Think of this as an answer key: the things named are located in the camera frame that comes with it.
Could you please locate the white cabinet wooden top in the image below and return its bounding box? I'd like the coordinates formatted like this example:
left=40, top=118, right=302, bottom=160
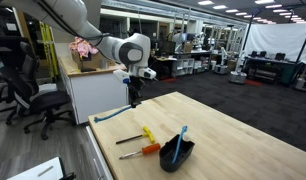
left=57, top=54, right=130, bottom=125

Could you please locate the white wrist camera blue end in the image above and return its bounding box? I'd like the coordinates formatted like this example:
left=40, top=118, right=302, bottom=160
left=112, top=68, right=132, bottom=85

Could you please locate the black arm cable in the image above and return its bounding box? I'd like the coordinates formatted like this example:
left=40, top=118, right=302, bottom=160
left=36, top=0, right=111, bottom=48

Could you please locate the black computer monitor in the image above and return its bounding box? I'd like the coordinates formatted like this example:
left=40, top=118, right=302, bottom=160
left=159, top=40, right=177, bottom=56

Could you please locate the white workbench drawer cabinet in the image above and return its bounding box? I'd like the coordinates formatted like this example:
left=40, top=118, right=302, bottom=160
left=85, top=124, right=115, bottom=180

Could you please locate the white backdrop screen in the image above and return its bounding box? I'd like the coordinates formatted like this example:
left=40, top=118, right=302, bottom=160
left=244, top=21, right=306, bottom=66

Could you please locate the blue marker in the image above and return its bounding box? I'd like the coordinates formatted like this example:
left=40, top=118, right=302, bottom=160
left=171, top=125, right=189, bottom=165
left=93, top=104, right=134, bottom=124

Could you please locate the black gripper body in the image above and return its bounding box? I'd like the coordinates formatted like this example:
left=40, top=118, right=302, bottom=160
left=127, top=75, right=145, bottom=94

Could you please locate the white shelf unit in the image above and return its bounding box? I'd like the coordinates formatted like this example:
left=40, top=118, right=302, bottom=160
left=171, top=57, right=196, bottom=78

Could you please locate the orange handle screwdriver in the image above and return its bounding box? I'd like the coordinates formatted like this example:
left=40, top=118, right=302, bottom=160
left=118, top=143, right=162, bottom=161

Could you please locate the small open cardboard box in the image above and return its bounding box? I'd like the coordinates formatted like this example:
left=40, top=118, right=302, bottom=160
left=71, top=49, right=116, bottom=70

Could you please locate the yellow T-handle hex key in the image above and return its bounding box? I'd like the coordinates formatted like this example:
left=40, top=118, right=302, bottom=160
left=115, top=125, right=156, bottom=145

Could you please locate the black desk with equipment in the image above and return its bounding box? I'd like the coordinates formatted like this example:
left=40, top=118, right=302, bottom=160
left=244, top=50, right=296, bottom=84

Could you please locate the grey mobile robot base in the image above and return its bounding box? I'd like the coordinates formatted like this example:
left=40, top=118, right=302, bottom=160
left=213, top=46, right=229, bottom=75
left=294, top=64, right=306, bottom=93
left=228, top=49, right=248, bottom=85

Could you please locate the black plastic bowl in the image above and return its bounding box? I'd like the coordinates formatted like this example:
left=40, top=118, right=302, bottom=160
left=158, top=133, right=196, bottom=173

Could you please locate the black office chair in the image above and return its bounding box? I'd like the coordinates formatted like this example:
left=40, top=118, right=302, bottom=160
left=0, top=41, right=74, bottom=141

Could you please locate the pink plush object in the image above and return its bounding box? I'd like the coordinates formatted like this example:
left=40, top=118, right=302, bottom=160
left=68, top=36, right=100, bottom=58

